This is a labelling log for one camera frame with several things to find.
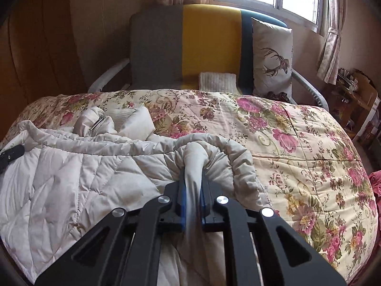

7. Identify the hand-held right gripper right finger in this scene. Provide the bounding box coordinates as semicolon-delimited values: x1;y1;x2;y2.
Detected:
201;173;349;286

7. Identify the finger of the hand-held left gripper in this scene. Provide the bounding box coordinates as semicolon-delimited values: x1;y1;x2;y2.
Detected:
0;144;25;173

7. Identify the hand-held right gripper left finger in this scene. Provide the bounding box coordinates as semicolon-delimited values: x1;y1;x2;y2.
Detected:
34;180;188;286

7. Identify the beige quilted down jacket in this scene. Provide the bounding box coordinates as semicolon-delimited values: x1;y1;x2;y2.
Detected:
0;106;273;286

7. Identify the glossy wooden wardrobe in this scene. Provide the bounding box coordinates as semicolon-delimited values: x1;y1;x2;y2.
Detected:
0;0;90;143

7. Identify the floral bedspread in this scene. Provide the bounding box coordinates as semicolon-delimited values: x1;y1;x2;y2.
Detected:
0;89;378;286

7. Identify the white knitted cloth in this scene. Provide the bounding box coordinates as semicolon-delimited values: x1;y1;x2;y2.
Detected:
199;72;238;92

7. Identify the dark patterned cloth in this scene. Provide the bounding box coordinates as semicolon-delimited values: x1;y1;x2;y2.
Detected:
266;91;291;103

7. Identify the grey yellow teal armchair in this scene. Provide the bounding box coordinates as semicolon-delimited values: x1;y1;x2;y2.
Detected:
88;4;329;112

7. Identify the red cloth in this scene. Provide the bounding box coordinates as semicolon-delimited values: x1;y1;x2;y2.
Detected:
368;170;381;206

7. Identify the deer print pillow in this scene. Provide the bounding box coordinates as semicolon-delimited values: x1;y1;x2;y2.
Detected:
251;17;294;97

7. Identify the cluttered wooden shelf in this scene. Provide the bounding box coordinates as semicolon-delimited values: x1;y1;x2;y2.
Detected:
333;68;378;143

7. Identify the white box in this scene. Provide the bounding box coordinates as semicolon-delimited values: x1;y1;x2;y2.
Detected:
359;97;381;143

